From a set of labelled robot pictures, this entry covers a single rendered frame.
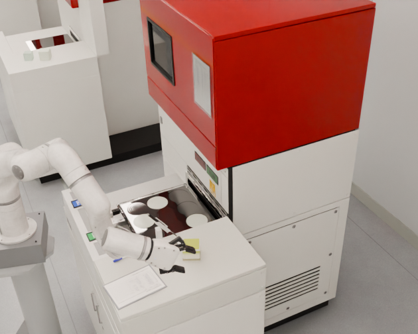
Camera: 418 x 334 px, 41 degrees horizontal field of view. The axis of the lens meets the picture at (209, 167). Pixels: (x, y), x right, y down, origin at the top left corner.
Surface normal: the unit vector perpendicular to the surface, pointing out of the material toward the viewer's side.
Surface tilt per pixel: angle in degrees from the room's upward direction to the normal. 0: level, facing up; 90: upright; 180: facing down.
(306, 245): 90
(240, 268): 0
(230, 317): 90
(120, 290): 0
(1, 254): 90
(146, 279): 0
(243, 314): 90
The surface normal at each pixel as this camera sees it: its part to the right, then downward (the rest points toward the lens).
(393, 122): -0.90, 0.27
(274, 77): 0.44, 0.50
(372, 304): -0.03, -0.82
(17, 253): 0.18, 0.55
